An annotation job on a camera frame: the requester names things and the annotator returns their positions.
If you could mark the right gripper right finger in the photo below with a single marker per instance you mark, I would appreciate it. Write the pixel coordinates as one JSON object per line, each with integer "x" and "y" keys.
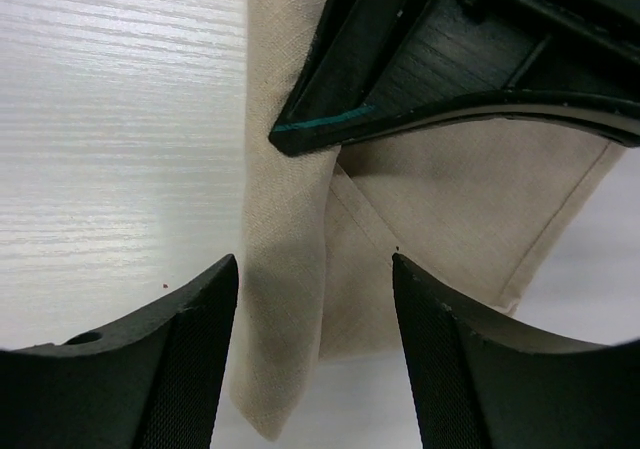
{"x": 481, "y": 379}

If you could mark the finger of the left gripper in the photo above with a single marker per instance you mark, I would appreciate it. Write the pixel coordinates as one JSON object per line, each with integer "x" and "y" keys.
{"x": 378, "y": 68}

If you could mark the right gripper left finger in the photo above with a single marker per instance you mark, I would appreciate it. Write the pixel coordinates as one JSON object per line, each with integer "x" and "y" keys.
{"x": 151, "y": 379}

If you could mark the beige cloth napkin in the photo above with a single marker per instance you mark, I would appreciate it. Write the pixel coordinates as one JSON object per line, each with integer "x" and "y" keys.
{"x": 479, "y": 205}

